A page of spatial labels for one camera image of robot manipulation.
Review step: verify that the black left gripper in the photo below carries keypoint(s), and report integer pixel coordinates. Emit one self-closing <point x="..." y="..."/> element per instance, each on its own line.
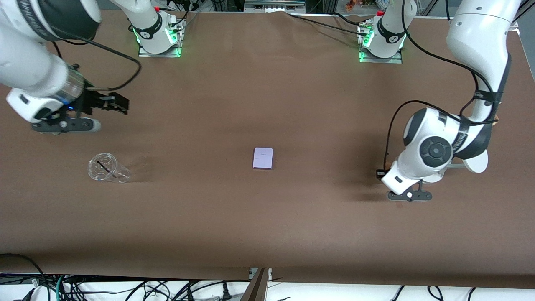
<point x="381" y="174"/>

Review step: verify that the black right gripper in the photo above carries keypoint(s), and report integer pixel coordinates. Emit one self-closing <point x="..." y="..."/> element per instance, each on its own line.
<point x="92" y="101"/>

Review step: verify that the small lavender box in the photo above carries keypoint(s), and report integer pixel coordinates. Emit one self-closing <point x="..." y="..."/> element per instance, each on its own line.
<point x="263" y="158"/>

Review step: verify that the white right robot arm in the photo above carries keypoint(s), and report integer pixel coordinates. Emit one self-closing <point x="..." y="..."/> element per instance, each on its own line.
<point x="33" y="71"/>

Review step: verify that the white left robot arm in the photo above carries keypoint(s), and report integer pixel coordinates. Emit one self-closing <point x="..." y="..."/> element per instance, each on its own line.
<point x="434" y="150"/>

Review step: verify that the clear plastic cup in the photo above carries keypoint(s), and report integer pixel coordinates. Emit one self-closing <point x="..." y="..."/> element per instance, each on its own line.
<point x="106" y="168"/>

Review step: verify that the white desk stand with disc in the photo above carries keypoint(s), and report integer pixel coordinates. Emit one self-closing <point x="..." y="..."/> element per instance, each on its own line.
<point x="478" y="165"/>

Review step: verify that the small orange background toy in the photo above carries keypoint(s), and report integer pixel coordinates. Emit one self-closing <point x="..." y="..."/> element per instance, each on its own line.
<point x="350" y="5"/>

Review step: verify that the black power plug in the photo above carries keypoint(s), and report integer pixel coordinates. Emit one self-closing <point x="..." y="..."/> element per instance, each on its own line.
<point x="225" y="293"/>

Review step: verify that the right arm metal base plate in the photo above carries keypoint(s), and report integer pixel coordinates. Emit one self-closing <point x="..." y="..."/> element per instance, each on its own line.
<point x="144" y="53"/>

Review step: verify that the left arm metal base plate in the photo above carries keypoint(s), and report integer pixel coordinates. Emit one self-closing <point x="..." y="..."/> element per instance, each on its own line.
<point x="397" y="60"/>

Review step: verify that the metal table post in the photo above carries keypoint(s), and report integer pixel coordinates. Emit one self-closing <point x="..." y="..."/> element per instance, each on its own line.
<point x="257" y="288"/>

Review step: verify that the aluminium frame profile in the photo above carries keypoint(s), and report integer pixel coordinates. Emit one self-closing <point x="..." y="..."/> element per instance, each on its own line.
<point x="273" y="5"/>

